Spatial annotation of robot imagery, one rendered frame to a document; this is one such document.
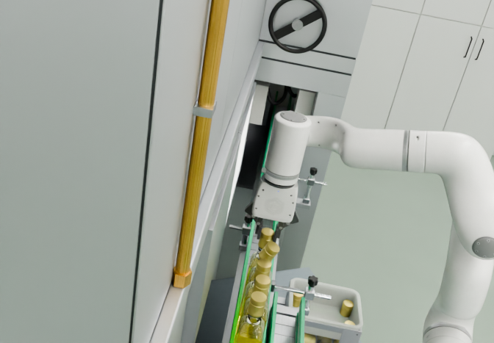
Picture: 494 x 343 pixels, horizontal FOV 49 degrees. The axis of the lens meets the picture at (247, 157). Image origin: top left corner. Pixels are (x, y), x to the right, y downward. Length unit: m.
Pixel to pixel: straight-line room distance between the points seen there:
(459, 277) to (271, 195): 0.46
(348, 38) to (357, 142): 0.96
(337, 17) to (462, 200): 1.07
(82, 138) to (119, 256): 0.12
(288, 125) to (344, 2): 0.95
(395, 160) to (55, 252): 0.79
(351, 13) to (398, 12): 2.87
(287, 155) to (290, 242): 1.31
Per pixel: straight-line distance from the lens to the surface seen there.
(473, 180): 1.19
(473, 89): 5.26
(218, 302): 2.02
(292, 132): 1.19
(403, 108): 5.19
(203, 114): 0.67
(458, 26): 5.05
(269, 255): 1.32
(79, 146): 0.49
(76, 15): 0.45
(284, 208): 1.30
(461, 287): 1.33
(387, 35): 4.96
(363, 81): 5.06
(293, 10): 2.06
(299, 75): 2.13
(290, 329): 1.55
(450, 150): 1.17
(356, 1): 2.07
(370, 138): 1.18
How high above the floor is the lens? 2.12
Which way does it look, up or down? 27 degrees down
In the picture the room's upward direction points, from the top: 11 degrees clockwise
